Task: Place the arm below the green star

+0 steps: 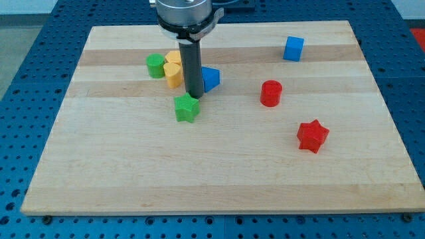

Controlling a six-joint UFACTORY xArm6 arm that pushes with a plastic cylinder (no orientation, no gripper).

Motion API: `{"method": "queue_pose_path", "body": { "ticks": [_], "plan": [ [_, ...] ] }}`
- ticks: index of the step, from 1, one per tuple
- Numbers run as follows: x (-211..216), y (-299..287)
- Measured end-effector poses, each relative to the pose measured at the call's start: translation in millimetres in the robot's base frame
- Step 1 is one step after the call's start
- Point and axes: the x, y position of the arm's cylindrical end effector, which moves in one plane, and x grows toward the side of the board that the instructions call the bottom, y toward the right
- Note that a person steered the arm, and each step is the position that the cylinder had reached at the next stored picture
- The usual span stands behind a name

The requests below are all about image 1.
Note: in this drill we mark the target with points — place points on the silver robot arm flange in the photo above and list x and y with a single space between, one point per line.
187 21

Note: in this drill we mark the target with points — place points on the green star block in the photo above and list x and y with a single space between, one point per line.
186 108

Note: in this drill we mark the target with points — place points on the red star block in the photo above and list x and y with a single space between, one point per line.
312 135

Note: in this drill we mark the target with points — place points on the blue triangle block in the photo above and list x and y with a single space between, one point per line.
211 78

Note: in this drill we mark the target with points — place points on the yellow heart block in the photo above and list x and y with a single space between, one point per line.
173 74

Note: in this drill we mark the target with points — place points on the red cylinder block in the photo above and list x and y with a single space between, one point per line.
271 92

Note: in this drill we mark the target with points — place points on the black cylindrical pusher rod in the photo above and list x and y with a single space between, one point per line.
192 69

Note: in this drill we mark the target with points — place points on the yellow hexagon block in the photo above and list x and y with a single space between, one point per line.
173 56

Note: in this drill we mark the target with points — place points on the green cylinder block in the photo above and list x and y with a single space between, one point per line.
155 63

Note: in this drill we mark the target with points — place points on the light wooden board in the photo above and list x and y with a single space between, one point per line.
116 147

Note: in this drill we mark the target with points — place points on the blue cube block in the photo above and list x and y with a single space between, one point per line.
293 49

